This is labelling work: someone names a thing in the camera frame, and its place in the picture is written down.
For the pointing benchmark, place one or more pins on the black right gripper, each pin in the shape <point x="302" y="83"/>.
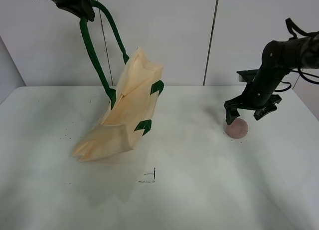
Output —
<point x="258" y="94"/>

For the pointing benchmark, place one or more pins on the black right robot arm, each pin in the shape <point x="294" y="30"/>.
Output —
<point x="279" y="58"/>

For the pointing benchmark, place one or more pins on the pink peach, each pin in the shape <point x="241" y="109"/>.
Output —
<point x="237" y="129"/>

